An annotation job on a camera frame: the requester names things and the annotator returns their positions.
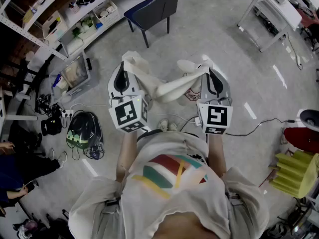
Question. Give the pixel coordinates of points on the white basket with cups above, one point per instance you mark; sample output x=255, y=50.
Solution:
x=107, y=12

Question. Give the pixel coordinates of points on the yellow ribbed foam block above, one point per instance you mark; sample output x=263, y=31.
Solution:
x=294, y=173

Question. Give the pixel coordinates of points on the white pen holder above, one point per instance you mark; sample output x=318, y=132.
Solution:
x=74, y=8

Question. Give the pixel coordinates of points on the person's left forearm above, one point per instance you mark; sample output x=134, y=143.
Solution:
x=125, y=153

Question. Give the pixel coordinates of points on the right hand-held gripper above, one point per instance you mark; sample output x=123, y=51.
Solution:
x=216, y=116

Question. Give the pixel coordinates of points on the red stool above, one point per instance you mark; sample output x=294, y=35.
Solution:
x=302, y=138

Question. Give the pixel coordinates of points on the person's white shoe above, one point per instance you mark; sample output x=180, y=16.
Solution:
x=162, y=124
x=173, y=127

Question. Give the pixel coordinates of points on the person's right forearm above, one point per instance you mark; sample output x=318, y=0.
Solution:
x=216, y=155

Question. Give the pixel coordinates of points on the black headset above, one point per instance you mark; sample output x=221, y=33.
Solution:
x=51, y=126

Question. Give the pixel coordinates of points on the person's left white shoe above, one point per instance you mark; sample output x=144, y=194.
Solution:
x=162, y=124

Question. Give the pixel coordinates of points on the white box with plants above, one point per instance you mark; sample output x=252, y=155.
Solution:
x=84, y=27

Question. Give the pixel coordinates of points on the person's right white shoe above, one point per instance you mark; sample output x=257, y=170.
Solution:
x=173, y=127

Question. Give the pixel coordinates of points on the black helmet green trim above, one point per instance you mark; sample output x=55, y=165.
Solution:
x=83, y=128

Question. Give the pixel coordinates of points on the white table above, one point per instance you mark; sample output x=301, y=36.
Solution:
x=279, y=7

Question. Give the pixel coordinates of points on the white power strip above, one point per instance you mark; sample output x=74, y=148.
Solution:
x=67, y=112

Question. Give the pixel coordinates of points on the dark blue grey chair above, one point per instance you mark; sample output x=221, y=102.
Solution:
x=154, y=10

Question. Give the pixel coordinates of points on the white pillow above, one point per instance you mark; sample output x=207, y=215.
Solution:
x=74, y=45

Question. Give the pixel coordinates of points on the grey round dish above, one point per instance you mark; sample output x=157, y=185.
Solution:
x=310, y=118

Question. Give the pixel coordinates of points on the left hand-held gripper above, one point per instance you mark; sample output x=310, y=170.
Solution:
x=125, y=113

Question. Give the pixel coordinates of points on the clear plastic storage bin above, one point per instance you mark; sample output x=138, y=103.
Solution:
x=74, y=73

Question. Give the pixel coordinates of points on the person's white printed t-shirt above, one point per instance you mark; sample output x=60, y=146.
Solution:
x=174, y=203

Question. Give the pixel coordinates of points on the white metal shelving unit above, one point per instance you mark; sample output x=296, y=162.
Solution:
x=37, y=14

